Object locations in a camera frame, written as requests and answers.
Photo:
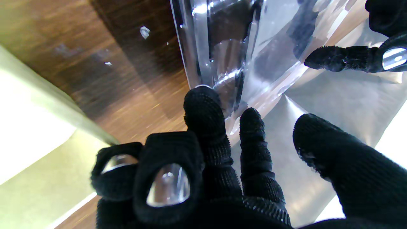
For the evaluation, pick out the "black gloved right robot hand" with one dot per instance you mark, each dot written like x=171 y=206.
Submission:
x=216 y=190

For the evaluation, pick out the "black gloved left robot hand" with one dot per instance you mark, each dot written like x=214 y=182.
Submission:
x=349 y=58

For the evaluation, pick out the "thin clear plastic tray lid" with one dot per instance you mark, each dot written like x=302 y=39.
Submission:
x=276 y=41

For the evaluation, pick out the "kraft paper food container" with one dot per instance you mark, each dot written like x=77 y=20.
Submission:
x=31 y=159

